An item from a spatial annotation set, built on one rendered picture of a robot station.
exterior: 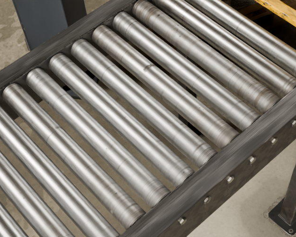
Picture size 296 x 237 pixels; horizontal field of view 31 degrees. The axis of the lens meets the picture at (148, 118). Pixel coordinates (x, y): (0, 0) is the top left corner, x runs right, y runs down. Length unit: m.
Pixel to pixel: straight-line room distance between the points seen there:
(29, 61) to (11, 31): 1.27
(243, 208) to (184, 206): 0.91
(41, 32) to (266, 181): 0.98
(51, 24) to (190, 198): 1.11
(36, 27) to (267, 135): 1.13
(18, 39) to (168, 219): 1.64
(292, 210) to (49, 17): 1.06
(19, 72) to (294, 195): 0.94
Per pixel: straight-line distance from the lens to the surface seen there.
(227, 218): 1.90
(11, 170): 1.12
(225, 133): 1.11
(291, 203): 1.80
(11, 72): 1.27
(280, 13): 1.33
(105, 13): 1.35
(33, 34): 2.05
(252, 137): 1.11
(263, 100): 1.17
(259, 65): 1.23
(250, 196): 1.94
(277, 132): 1.13
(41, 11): 1.95
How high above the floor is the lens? 1.72
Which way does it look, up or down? 55 degrees down
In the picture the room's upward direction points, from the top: 6 degrees counter-clockwise
